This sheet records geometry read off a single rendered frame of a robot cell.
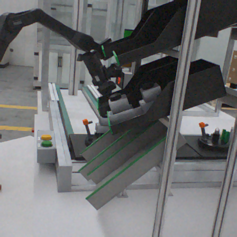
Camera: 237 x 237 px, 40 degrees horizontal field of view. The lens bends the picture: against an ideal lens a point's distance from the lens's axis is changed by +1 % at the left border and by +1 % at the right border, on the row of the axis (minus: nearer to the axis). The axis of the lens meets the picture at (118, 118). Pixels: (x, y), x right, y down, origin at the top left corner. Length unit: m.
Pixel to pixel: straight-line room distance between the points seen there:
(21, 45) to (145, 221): 8.52
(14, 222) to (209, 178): 0.73
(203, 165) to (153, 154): 0.52
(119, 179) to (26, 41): 8.61
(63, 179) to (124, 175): 0.38
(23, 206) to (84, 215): 0.20
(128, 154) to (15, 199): 0.42
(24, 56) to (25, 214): 8.42
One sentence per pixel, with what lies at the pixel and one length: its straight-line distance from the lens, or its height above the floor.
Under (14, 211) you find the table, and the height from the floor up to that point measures 0.86.
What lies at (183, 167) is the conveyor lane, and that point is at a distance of 1.24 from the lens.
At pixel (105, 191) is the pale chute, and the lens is 0.81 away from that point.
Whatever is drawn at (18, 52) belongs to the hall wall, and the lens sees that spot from 9.37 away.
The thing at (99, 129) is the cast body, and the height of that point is 1.04.
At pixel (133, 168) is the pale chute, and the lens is 0.78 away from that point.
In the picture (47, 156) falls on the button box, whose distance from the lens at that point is 1.25.
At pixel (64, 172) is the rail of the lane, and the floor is 0.94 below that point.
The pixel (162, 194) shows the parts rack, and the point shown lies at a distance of 0.79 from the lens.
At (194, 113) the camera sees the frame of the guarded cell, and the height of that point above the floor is 0.88.
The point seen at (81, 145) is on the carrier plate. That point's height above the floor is 0.97.
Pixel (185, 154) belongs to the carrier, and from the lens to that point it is 1.30.
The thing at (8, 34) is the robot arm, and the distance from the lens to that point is 1.05.
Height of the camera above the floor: 1.44
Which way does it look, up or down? 17 degrees down
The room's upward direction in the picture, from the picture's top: 6 degrees clockwise
